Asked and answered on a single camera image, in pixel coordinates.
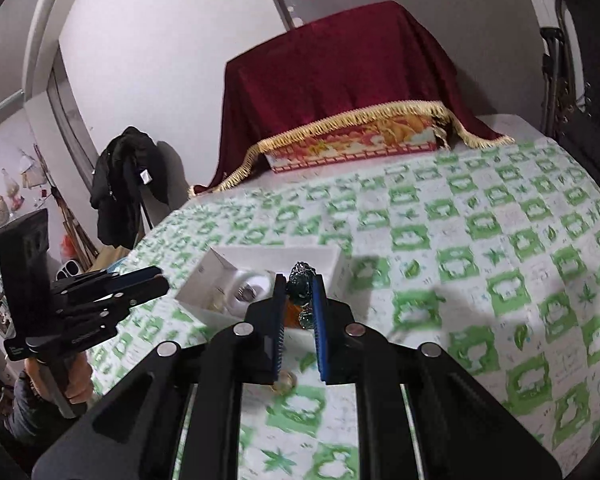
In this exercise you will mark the white sunglasses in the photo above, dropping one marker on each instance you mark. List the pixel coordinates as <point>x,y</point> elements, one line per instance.
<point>69,269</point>

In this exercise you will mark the black folding chair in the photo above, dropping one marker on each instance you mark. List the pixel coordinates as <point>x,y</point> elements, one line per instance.
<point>571,71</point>

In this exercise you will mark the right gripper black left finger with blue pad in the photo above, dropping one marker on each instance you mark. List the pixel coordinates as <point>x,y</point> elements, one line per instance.
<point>176,414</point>

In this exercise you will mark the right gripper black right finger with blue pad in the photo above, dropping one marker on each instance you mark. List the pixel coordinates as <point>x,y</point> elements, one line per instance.
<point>420,414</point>

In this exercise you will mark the white vivo cardboard box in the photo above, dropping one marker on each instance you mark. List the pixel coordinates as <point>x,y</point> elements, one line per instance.
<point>227,279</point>

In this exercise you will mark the dark red velvet cloth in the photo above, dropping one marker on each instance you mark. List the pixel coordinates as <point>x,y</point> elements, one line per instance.
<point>371,71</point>

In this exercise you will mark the black jacket on chair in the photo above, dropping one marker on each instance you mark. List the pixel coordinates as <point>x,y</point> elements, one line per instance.
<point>129,162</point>

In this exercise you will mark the red gold decorated box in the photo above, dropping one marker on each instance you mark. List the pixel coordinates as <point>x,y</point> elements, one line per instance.
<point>350,142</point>

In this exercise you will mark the green white patterned bedsheet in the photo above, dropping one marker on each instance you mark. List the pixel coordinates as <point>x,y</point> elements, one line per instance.
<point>494,255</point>

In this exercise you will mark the person's left hand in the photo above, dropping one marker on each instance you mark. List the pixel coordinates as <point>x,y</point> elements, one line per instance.
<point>80,386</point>

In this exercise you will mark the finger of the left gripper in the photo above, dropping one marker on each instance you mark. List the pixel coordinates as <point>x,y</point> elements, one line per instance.
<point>135,277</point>
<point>141,290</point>

